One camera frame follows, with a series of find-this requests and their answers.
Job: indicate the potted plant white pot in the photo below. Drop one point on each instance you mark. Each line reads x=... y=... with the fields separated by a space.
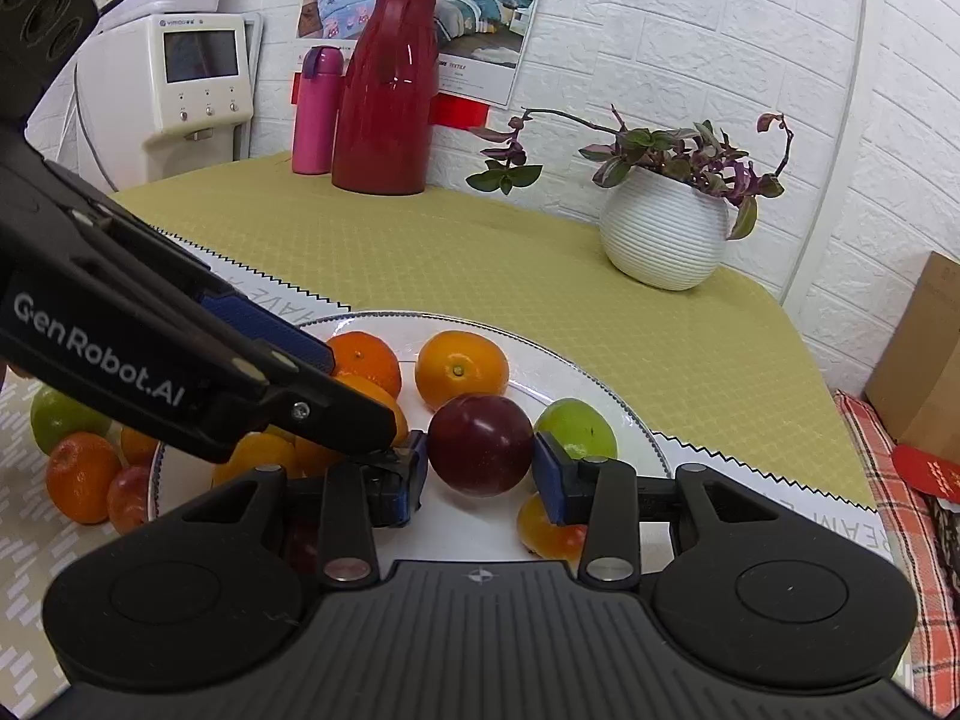
x=660 y=232

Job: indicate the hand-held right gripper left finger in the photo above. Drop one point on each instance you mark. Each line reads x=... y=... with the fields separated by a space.
x=415 y=476

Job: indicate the small orange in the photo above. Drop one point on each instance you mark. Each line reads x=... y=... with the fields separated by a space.
x=139 y=448

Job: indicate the beige chevron tablecloth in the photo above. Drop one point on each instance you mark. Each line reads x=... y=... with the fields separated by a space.
x=22 y=577

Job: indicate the red thermos jug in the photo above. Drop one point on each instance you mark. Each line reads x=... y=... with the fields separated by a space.
x=382 y=112

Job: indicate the green apple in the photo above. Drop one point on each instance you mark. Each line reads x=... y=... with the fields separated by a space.
x=64 y=416
x=577 y=426

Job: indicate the pink bottle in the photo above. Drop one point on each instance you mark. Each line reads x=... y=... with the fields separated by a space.
x=315 y=120

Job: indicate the wall poster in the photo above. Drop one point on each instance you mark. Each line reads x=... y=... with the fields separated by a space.
x=487 y=15

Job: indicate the red envelope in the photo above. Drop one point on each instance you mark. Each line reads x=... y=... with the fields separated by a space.
x=926 y=469

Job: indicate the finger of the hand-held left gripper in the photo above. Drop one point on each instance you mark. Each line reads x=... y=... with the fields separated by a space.
x=262 y=326
x=330 y=409

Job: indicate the cardboard box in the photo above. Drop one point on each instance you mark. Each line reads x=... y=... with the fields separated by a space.
x=930 y=352

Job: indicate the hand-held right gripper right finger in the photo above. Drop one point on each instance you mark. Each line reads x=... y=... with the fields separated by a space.
x=547 y=480

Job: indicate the white water dispenser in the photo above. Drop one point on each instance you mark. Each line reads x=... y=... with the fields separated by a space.
x=127 y=90

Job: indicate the white plate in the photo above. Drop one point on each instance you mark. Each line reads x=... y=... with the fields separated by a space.
x=457 y=532

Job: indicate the red yellow apple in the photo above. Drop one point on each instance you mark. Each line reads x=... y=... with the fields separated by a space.
x=544 y=532

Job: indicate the red checked cloth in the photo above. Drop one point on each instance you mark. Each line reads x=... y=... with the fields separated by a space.
x=885 y=540

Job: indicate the olive green tablecloth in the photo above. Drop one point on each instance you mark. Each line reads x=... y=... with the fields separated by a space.
x=525 y=277

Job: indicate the tangerine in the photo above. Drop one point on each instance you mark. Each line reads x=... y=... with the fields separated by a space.
x=81 y=476
x=367 y=360

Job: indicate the white wall pipe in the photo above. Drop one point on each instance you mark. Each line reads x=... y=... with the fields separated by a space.
x=846 y=127

